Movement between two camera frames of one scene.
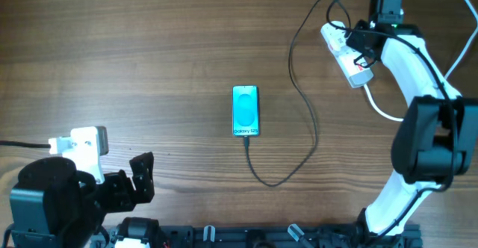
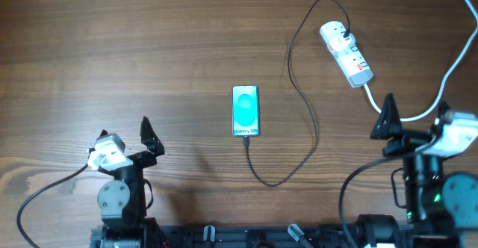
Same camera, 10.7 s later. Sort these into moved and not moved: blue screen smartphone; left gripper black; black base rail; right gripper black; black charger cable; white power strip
Moved: left gripper black; right gripper black
Not moved: blue screen smartphone; black charger cable; white power strip; black base rail
